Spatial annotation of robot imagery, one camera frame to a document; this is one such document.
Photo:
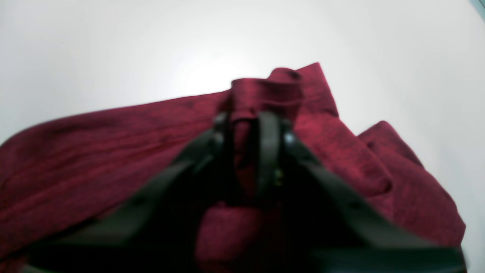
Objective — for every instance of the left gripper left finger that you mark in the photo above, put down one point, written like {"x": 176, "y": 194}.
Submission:
{"x": 155, "y": 230}

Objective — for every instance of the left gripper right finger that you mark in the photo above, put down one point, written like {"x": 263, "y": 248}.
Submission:
{"x": 332, "y": 229}

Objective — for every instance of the dark red t-shirt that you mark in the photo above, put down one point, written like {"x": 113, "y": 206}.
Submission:
{"x": 61, "y": 175}

